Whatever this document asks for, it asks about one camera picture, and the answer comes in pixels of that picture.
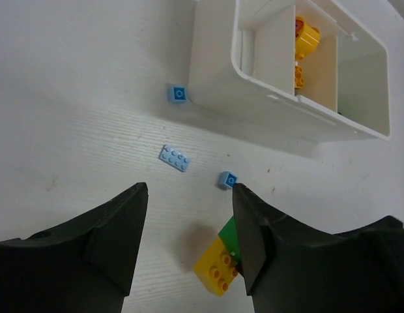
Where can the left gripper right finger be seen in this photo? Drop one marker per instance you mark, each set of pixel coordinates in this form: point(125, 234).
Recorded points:
point(289, 266)

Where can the white three-compartment container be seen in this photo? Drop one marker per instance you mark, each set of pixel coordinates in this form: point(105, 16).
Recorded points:
point(243, 64)

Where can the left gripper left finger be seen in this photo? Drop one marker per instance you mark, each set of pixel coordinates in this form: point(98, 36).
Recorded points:
point(85, 264)

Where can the small blue lego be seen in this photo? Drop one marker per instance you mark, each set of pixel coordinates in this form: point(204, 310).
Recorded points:
point(227, 180)

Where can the green yellow lego stack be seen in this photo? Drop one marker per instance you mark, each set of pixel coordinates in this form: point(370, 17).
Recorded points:
point(217, 267)

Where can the orange lego brick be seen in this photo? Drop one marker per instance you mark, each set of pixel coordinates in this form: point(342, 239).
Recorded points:
point(299, 79)

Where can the yellow round lego piece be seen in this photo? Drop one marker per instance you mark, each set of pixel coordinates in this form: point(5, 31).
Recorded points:
point(307, 38)

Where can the light blue lego brick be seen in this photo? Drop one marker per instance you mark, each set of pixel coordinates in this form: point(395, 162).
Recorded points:
point(171, 156)

